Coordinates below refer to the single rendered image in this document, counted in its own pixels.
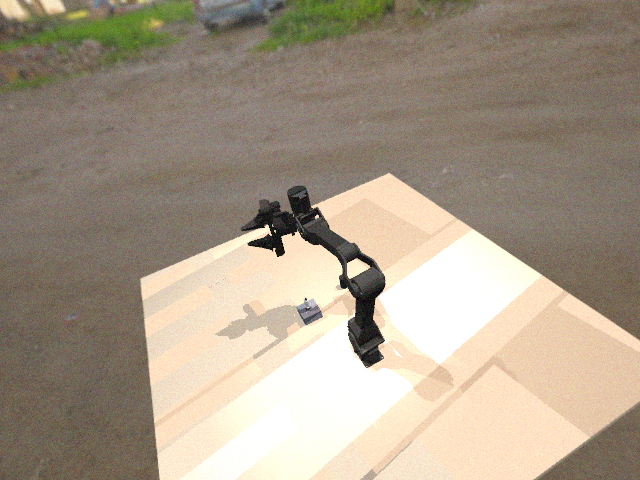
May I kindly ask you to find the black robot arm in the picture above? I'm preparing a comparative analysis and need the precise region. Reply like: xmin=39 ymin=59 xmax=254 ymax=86
xmin=287 ymin=186 xmax=386 ymax=368

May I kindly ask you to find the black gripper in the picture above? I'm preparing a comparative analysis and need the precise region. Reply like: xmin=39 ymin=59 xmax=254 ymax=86
xmin=241 ymin=199 xmax=298 ymax=257

